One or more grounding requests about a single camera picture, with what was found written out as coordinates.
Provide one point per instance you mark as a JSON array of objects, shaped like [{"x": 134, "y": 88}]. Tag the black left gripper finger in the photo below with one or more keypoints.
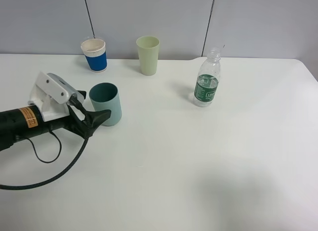
[
  {"x": 79, "y": 97},
  {"x": 92, "y": 121}
]

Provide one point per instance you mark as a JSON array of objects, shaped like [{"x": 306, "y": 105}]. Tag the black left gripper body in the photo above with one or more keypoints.
[{"x": 71, "y": 123}]

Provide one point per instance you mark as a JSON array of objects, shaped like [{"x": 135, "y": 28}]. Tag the teal plastic cup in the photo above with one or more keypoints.
[{"x": 105, "y": 96}]

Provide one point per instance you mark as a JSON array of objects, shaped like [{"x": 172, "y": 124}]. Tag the clear water bottle green label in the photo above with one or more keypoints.
[{"x": 208, "y": 79}]

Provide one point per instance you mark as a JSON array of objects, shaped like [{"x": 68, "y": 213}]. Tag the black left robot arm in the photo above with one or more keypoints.
[{"x": 24, "y": 123}]

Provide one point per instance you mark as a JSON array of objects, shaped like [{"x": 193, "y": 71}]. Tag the blue white paper cup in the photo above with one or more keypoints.
[{"x": 94, "y": 50}]

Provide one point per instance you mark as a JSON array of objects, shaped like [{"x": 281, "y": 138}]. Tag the light green plastic cup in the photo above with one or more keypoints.
[{"x": 148, "y": 52}]

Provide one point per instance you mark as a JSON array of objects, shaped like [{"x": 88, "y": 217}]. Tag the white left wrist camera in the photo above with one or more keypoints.
[{"x": 51, "y": 95}]

